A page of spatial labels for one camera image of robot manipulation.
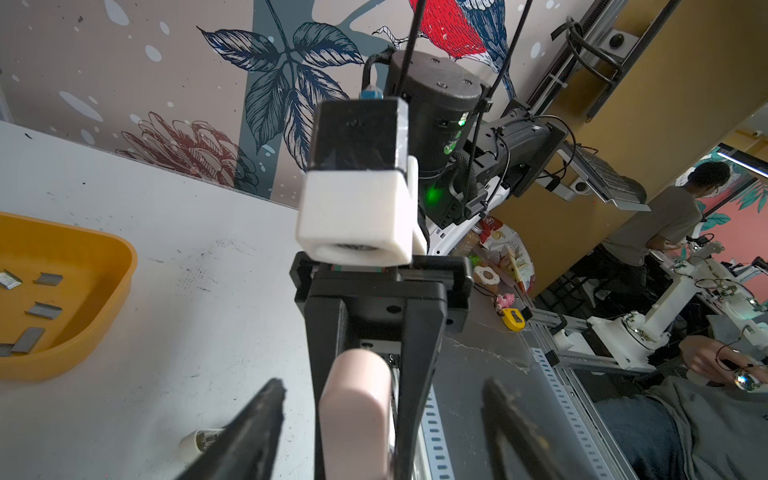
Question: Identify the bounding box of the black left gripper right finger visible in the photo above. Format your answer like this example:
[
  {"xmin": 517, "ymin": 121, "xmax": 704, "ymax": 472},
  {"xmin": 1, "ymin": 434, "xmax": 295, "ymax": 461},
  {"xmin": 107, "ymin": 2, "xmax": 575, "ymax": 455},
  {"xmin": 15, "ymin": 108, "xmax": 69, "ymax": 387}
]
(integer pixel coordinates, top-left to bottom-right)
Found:
[{"xmin": 482, "ymin": 378, "xmax": 565, "ymax": 479}]

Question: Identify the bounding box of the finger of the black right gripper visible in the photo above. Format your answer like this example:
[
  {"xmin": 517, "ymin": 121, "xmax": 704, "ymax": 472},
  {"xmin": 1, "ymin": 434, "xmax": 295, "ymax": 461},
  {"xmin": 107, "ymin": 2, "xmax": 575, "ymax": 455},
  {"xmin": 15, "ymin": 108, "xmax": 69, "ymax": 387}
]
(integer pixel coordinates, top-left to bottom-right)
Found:
[
  {"xmin": 304, "ymin": 297, "xmax": 348, "ymax": 479},
  {"xmin": 393, "ymin": 298, "xmax": 447, "ymax": 479}
]

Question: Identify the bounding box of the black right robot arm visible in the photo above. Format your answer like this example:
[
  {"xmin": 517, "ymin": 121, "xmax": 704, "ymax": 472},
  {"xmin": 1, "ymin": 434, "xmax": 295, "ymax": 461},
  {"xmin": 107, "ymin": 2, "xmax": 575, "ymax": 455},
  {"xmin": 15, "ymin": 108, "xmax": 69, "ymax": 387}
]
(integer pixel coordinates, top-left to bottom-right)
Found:
[{"xmin": 284, "ymin": 1, "xmax": 567, "ymax": 479}]

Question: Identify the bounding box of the person in grey shirt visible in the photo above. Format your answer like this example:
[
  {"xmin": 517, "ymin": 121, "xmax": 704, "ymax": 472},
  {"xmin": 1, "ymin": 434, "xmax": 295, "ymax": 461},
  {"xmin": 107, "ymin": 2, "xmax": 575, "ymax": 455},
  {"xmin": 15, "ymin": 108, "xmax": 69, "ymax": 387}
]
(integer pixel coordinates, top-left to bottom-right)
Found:
[{"xmin": 571, "ymin": 161, "xmax": 731, "ymax": 295}]

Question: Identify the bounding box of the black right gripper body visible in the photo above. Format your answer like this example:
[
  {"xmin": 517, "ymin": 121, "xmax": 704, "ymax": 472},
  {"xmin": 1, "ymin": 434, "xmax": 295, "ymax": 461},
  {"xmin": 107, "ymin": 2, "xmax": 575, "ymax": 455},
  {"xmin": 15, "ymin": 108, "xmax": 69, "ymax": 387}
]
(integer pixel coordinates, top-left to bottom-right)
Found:
[{"xmin": 290, "ymin": 252, "xmax": 473, "ymax": 354}]

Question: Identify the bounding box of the yellow plastic tray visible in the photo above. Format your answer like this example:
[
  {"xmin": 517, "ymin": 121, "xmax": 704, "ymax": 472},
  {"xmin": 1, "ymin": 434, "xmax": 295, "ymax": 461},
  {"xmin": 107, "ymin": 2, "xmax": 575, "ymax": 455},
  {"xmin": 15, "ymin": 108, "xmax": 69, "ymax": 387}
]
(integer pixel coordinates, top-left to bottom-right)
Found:
[{"xmin": 1, "ymin": 213, "xmax": 138, "ymax": 382}]

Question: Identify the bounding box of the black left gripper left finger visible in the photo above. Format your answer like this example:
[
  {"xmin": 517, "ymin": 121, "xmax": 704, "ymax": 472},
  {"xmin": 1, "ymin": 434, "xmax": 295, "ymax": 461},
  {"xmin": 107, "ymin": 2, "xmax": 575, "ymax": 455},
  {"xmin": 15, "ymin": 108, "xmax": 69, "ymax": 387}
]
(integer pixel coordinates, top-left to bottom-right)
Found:
[{"xmin": 178, "ymin": 378, "xmax": 286, "ymax": 480}]

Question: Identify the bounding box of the grey staple strip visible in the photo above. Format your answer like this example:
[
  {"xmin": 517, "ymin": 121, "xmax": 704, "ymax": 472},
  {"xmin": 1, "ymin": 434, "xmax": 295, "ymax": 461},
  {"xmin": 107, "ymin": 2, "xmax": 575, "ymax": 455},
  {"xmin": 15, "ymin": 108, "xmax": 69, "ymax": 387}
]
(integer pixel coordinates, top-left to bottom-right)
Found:
[
  {"xmin": 0, "ymin": 271, "xmax": 23, "ymax": 290},
  {"xmin": 25, "ymin": 302, "xmax": 63, "ymax": 320},
  {"xmin": 11, "ymin": 327, "xmax": 45, "ymax": 354},
  {"xmin": 33, "ymin": 272, "xmax": 63, "ymax": 287}
]

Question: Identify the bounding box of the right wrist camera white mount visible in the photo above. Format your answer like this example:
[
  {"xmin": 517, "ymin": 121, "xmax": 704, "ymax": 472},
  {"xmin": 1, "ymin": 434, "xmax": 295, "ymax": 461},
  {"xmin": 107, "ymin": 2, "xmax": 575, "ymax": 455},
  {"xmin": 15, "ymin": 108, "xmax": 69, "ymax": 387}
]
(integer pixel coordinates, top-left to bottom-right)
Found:
[{"xmin": 296, "ymin": 97, "xmax": 428, "ymax": 267}]

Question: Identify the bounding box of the beige olive mini stapler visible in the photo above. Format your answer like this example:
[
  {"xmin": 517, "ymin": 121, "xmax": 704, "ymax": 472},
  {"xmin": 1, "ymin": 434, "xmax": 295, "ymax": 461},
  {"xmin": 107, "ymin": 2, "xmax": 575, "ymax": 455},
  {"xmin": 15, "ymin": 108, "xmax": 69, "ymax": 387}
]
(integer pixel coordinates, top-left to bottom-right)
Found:
[{"xmin": 179, "ymin": 429, "xmax": 224, "ymax": 461}]

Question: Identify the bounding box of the yellow tape measure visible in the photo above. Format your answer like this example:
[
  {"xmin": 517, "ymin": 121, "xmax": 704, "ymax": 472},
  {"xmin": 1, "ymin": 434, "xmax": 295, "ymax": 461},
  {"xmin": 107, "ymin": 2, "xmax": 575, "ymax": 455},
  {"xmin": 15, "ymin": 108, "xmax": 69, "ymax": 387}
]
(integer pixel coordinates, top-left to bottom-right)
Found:
[{"xmin": 501, "ymin": 308, "xmax": 526, "ymax": 332}]

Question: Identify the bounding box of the seated person in foreground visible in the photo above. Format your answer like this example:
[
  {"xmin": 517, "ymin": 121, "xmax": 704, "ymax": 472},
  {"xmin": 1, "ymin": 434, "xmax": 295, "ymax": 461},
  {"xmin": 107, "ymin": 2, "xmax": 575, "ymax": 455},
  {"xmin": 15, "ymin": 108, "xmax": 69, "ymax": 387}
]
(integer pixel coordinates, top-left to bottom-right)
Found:
[{"xmin": 595, "ymin": 336, "xmax": 767, "ymax": 479}]

